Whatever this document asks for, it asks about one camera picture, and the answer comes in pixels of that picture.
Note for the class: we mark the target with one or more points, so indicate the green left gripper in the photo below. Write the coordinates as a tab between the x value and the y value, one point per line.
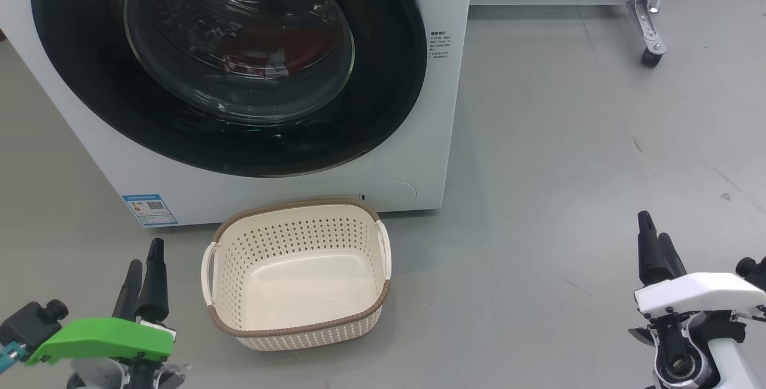
102	338

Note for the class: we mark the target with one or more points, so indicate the red garment with white trim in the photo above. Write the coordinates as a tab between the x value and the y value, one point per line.
281	48

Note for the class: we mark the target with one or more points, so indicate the blue energy label sticker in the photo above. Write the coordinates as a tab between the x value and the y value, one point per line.
149	209

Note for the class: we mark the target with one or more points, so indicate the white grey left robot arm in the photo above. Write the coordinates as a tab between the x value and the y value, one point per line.
96	374

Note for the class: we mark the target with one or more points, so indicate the white front-load washing machine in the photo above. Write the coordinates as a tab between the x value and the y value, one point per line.
455	108

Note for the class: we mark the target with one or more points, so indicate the black round glass washer door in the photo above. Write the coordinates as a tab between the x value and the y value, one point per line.
371	108

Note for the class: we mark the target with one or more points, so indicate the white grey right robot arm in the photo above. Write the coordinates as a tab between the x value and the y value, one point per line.
733	359

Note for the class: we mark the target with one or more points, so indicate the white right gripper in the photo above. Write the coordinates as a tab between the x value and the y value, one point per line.
700	293

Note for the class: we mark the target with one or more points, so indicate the cream perforated laundry basket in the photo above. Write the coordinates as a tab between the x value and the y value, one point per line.
311	293

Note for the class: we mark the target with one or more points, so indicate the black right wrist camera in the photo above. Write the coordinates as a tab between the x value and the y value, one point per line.
755	272

